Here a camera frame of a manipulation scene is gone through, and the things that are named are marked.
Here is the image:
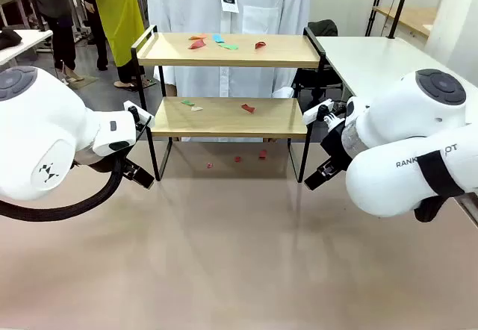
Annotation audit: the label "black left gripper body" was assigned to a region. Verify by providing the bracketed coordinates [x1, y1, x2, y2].
[73, 147, 132, 175]

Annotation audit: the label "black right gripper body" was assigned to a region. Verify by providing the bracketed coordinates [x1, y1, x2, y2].
[320, 122, 354, 170]

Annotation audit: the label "large white table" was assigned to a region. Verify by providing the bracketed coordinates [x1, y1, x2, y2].
[315, 35, 478, 129]

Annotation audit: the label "black office chair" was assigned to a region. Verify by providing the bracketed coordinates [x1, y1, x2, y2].
[294, 19, 344, 102]

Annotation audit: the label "person in dark clothes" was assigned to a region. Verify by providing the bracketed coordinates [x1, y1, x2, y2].
[69, 0, 110, 72]
[25, 0, 87, 83]

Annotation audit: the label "white side table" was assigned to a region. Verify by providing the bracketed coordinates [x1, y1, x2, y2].
[0, 29, 54, 66]

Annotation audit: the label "person in yellow apron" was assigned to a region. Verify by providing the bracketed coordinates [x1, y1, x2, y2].
[95, 0, 146, 89]

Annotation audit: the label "wooden background table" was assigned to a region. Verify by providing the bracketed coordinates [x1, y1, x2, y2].
[373, 6, 438, 40]

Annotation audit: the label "black cloth bundle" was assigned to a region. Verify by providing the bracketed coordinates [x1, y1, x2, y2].
[0, 28, 23, 50]

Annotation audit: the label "black tripod legs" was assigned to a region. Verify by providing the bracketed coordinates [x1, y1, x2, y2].
[364, 0, 389, 36]

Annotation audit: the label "black stand pole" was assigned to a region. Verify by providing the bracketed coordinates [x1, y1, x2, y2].
[386, 0, 414, 40]

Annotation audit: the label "person in white coat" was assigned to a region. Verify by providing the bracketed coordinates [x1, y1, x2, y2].
[145, 0, 313, 143]

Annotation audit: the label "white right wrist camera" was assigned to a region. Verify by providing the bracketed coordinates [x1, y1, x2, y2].
[302, 99, 335, 125]

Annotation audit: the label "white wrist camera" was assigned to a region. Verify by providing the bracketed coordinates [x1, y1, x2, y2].
[302, 99, 335, 125]
[122, 100, 155, 131]

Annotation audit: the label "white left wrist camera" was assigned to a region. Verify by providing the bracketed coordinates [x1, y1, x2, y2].
[122, 100, 155, 131]

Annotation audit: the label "black braided cable sleeve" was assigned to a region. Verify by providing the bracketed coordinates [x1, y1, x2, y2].
[0, 152, 126, 222]

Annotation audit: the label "black strap on arm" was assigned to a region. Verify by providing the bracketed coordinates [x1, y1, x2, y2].
[416, 150, 466, 199]

